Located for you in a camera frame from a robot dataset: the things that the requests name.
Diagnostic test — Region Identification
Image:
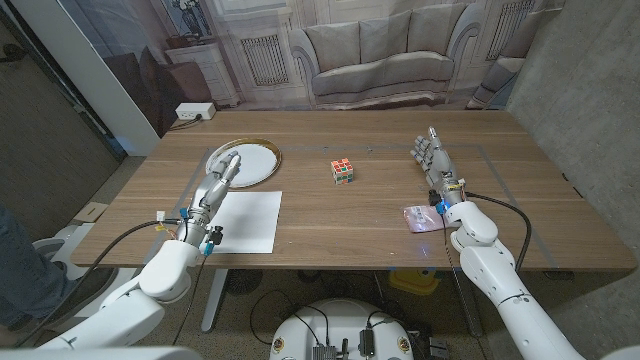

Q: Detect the pink plastic packet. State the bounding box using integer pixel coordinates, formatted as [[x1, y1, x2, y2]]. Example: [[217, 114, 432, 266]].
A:
[[402, 204, 451, 234]]

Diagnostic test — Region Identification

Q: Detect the white power strip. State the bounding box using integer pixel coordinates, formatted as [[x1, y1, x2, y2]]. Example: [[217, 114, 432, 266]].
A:
[[174, 102, 217, 121]]

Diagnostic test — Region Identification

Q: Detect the black round floor fan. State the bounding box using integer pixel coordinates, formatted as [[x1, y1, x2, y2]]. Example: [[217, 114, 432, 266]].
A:
[[224, 268, 264, 297]]

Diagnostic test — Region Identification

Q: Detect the white robot torso base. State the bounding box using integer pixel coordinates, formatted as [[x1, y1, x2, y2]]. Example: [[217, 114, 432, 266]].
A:
[[269, 298, 415, 360]]

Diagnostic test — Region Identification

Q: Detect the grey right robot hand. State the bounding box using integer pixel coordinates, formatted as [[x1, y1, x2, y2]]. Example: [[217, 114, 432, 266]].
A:
[[409, 126, 467, 207]]

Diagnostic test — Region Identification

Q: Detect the gold-rimmed paper plate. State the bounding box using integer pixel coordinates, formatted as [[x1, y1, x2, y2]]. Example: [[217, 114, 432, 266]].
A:
[[205, 137, 283, 190]]

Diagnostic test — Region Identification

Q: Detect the printed living room backdrop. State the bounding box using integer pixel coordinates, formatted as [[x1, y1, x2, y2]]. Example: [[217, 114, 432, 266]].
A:
[[57, 0, 566, 139]]

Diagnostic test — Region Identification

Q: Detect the white paper sheet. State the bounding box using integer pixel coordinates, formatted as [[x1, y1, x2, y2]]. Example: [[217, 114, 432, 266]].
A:
[[199, 190, 284, 255]]

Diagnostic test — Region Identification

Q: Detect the white floor stand base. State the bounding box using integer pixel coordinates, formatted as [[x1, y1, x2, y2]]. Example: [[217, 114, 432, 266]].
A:
[[32, 222, 101, 281]]

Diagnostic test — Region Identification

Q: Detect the person in blue jeans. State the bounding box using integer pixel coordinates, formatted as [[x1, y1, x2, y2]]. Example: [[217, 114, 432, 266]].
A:
[[0, 202, 119, 331]]

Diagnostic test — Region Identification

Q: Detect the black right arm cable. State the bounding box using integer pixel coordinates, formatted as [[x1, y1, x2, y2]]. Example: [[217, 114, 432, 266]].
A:
[[464, 191, 533, 274]]

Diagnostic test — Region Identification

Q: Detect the grey table leg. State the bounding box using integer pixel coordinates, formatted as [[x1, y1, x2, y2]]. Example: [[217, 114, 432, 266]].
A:
[[452, 269, 484, 337]]

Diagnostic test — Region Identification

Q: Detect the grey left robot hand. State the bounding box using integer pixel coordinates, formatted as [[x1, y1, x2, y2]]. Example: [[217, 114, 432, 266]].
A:
[[188, 151, 242, 227]]

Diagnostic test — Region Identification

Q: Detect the Rubik's cube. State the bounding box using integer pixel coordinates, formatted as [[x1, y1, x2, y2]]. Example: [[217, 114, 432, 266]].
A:
[[330, 157, 355, 186]]

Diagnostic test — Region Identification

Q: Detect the yellow object under table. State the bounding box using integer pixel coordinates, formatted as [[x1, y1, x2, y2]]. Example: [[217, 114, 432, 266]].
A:
[[388, 268, 441, 296]]

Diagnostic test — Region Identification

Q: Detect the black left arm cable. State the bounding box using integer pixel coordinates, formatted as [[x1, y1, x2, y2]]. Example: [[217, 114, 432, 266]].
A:
[[14, 219, 184, 346]]

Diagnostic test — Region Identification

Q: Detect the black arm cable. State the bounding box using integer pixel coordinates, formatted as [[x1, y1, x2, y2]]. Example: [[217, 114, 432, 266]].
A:
[[464, 191, 533, 274], [14, 219, 184, 346]]

